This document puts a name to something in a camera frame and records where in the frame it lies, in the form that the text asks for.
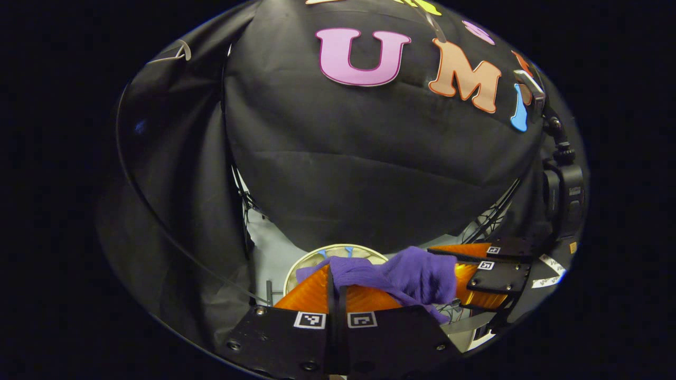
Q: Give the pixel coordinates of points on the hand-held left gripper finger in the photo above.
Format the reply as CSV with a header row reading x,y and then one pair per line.
x,y
332,338
343,343

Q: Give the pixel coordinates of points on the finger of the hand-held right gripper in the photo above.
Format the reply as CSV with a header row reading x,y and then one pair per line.
x,y
501,279
509,249

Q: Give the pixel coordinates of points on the cream laundry hamper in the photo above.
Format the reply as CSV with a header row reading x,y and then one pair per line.
x,y
303,264

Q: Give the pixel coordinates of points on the purple ribbed shirt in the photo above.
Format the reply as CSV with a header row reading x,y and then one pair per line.
x,y
417,277

